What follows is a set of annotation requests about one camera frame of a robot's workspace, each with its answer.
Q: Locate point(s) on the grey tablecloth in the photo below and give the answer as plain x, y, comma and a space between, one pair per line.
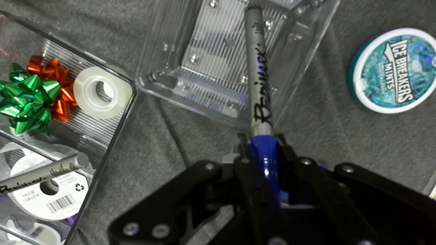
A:
345, 141

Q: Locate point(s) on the clear tape roll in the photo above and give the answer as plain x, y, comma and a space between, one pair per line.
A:
83, 97

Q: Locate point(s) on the grey marker with black script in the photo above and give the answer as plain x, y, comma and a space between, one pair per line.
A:
45, 172

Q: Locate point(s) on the long clear plastic organizer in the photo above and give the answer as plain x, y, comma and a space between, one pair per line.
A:
90, 131

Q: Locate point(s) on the round blue mint tin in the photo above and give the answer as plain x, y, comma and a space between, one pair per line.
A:
390, 73

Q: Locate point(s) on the red gift bow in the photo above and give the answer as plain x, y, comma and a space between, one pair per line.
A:
61, 111

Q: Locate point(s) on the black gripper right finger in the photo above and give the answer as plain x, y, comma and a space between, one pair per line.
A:
354, 205

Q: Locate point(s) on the white spool with barcode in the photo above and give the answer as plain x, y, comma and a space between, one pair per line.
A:
59, 199

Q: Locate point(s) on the plain white ribbon spool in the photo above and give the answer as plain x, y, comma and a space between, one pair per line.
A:
31, 233

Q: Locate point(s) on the grey marker with blue cap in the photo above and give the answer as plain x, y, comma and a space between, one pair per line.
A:
259, 90

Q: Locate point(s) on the small clear plastic container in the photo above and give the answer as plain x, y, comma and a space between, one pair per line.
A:
212, 45

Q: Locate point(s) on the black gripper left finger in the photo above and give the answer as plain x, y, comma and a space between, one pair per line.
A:
191, 209

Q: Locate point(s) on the green gift bow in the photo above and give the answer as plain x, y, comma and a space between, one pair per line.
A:
27, 97

